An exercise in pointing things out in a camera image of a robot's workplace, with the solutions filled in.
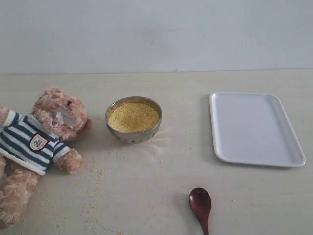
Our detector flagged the brown teddy bear striped sweater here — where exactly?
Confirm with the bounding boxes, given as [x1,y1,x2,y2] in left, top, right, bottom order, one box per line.
[0,87,92,230]

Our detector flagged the yellow millet grains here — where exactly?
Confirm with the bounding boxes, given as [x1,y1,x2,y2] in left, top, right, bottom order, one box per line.
[108,102,160,134]

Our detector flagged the white plastic tray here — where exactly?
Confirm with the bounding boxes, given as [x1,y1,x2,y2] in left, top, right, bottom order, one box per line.
[209,92,306,167]

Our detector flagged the steel bowl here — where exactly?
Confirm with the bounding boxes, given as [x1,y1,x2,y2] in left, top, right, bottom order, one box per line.
[104,96,162,144]

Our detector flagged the dark red wooden spoon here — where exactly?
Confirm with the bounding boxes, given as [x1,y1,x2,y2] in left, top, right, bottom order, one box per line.
[189,188,211,235]

